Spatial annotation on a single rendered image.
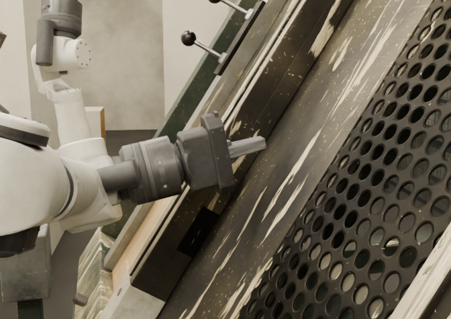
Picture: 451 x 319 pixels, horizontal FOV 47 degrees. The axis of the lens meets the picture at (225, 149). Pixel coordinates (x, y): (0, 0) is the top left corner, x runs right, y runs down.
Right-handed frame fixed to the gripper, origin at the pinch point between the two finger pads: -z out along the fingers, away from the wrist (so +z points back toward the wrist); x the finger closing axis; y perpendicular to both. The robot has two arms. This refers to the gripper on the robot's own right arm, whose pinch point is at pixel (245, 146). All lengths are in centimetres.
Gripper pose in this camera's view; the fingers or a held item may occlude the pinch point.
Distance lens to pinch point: 77.4
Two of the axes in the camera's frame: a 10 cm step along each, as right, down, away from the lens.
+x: -1.9, -9.5, -2.4
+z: -9.5, 2.4, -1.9
